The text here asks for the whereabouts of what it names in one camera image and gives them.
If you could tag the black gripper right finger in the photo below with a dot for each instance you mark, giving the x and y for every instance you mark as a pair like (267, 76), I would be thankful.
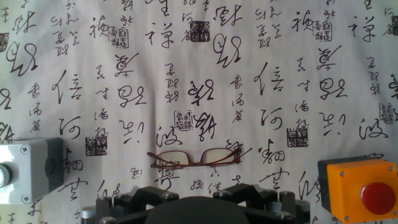
(273, 205)

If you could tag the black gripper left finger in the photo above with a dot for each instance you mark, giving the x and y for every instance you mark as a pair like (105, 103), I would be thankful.
(124, 205)

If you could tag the brown thin-frame glasses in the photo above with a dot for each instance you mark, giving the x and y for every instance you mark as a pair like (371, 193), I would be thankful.
(217, 155)

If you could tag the mushroom red button box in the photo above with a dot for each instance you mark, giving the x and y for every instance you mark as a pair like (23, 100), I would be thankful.
(354, 183)

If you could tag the grey box flat red button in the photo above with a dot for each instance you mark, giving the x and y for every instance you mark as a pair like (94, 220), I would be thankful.
(28, 169)

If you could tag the beige calligraphy print tablecloth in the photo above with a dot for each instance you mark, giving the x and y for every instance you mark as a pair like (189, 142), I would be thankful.
(217, 77)

